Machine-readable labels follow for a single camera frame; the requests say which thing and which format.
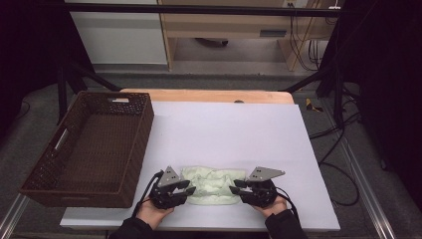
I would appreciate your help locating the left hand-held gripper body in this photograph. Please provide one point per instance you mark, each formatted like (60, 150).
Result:
(166, 195)

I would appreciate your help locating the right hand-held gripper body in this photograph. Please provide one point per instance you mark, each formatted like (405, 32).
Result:
(260, 194)

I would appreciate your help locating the light green baby shirt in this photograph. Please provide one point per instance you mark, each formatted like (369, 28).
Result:
(212, 186)

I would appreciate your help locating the brown woven basket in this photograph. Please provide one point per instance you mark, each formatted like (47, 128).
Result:
(131, 109)

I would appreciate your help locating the person's right hand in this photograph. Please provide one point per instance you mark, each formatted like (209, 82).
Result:
(273, 207)

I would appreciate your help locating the person's left hand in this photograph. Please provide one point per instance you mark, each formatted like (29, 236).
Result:
(152, 214)

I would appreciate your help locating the yellow and black tape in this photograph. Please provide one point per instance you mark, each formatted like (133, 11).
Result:
(312, 105)

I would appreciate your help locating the black metal stand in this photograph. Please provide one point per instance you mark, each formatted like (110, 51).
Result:
(337, 99)
(61, 89)

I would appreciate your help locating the white cabinet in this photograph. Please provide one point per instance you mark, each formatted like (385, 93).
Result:
(116, 40)

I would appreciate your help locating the light wooden desk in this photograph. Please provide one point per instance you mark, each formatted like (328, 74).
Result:
(215, 25)

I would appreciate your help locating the black curtain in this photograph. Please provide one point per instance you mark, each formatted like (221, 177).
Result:
(391, 83)
(30, 49)

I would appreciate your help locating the aluminium rail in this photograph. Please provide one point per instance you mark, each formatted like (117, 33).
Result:
(371, 199)
(8, 217)

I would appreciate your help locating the black horizontal frame bar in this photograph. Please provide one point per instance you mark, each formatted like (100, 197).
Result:
(199, 9)

